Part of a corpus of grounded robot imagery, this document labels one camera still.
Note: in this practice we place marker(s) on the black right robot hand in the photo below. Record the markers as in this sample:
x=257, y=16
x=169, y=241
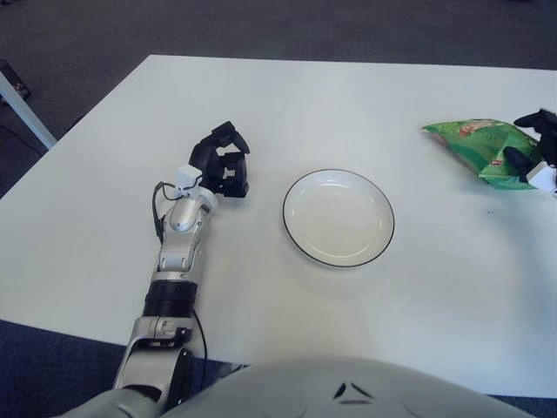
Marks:
x=546, y=122

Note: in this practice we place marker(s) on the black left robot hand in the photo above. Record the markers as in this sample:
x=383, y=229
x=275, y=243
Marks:
x=204, y=157

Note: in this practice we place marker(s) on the green snack bag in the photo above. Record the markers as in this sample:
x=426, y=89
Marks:
x=470, y=143

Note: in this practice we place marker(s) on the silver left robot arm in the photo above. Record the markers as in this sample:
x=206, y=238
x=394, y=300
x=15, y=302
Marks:
x=178, y=252

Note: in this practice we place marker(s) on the white plate with black rim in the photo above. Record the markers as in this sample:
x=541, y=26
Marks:
x=339, y=217

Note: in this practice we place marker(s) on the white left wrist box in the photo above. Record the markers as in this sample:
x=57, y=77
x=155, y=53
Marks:
x=188, y=175

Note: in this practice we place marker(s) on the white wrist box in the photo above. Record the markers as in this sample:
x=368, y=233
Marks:
x=541, y=176
x=188, y=175

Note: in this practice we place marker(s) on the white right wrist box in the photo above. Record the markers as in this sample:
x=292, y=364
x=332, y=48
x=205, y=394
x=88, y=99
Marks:
x=541, y=176

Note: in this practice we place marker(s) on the white table leg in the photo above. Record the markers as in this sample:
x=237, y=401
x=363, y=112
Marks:
x=28, y=117

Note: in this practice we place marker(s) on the black box on floor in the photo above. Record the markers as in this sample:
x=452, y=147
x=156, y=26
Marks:
x=17, y=82

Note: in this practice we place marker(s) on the grey robot torso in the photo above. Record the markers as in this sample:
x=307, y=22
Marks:
x=304, y=392

